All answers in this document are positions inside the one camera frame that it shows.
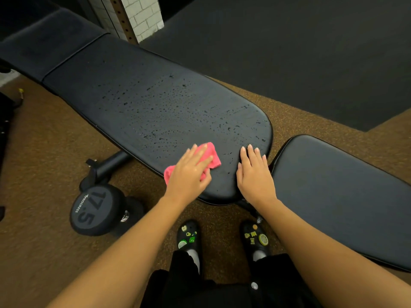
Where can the person's left thumb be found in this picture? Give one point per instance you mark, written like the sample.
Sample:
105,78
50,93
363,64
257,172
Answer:
207,183

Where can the black gym equipment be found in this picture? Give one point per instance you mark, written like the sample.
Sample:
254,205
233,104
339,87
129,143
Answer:
4,131

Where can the white sock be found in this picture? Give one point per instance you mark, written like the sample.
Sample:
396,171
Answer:
194,257
258,255

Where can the white left sock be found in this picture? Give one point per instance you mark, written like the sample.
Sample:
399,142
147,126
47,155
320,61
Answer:
194,257

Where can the black right clog with charms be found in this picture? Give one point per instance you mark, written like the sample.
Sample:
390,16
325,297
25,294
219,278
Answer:
255,237

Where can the person's left middle finger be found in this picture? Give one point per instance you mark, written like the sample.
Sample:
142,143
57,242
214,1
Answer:
200,154

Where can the long black bench back pad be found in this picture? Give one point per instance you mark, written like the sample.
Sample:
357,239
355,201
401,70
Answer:
144,105

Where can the person's right thumb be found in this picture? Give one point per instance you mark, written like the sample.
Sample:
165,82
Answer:
239,178

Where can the wooden upright with holes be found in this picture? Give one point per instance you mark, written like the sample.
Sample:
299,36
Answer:
121,17

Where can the black fabric bench pad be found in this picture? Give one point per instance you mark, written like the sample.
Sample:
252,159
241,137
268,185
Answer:
48,41

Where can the white right sock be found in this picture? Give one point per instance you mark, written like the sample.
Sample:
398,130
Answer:
258,255

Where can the black metal bench frame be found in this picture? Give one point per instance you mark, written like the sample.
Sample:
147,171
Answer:
107,166

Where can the person's right middle finger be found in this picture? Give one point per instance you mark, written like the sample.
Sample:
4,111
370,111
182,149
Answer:
252,155

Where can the person's right forearm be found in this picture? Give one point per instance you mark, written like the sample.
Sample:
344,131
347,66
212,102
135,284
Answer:
321,253

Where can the small yellow object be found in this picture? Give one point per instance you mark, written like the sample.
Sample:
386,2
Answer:
21,92

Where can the black shorts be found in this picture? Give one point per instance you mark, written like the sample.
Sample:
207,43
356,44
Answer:
221,290

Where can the person's right little finger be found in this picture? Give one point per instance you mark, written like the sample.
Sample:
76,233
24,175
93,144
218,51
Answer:
266,162

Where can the person's left forearm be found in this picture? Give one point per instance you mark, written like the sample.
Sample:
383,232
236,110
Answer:
128,253

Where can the person's left hand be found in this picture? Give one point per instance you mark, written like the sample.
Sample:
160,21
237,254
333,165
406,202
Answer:
186,181

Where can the person's right hand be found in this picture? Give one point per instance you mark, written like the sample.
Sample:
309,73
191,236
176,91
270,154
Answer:
256,181

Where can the black clog with charms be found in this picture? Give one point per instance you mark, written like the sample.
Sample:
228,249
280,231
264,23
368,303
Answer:
255,237
188,235

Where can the black left clog with charms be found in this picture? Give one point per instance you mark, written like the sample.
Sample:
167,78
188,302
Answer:
188,235

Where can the black rubber dumbbell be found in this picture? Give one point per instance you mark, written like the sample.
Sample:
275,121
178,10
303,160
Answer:
94,210

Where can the pink cleaning cloth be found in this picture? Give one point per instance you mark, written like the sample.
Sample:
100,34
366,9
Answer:
212,153

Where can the black bench seat pad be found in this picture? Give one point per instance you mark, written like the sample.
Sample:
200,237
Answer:
343,198

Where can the person's left little finger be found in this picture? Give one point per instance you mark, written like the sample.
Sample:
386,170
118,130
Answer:
180,158

